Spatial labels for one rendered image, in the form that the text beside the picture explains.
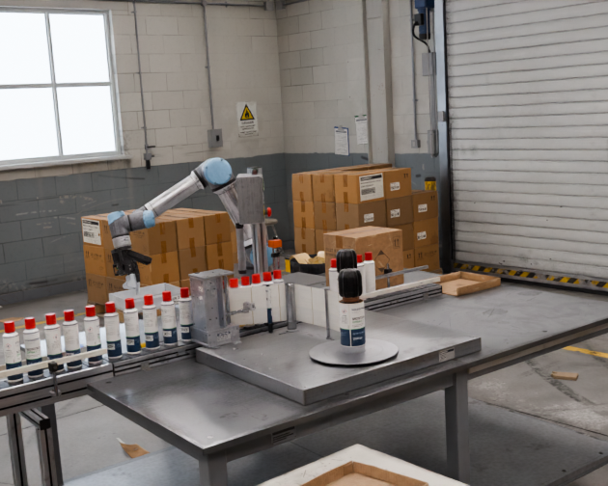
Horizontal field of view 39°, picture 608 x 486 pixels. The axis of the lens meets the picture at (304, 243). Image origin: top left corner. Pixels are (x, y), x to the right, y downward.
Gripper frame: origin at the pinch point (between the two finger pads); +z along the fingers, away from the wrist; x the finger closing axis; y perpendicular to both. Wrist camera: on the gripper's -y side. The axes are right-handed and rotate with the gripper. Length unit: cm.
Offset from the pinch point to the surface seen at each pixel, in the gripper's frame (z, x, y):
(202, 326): 21, 60, 6
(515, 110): -103, -144, -467
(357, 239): -1, 35, -98
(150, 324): 16, 51, 22
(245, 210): -19, 57, -26
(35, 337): 12, 52, 64
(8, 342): 12, 51, 73
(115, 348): 22, 49, 36
